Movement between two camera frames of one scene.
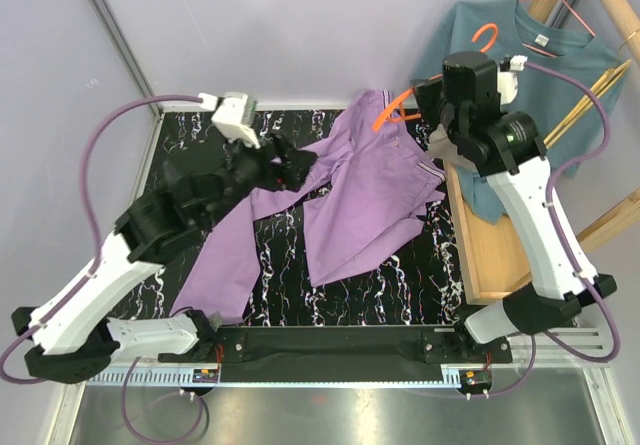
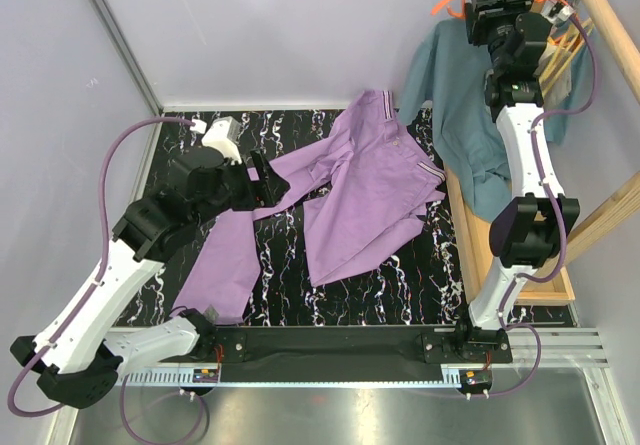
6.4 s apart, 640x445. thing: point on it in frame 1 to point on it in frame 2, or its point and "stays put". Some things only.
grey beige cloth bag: (441, 147) to (554, 72)
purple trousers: (371, 185) stays put
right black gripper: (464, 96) to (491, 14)
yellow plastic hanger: (587, 104) to (564, 53)
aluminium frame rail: (117, 33) stays put
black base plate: (346, 354) stays put
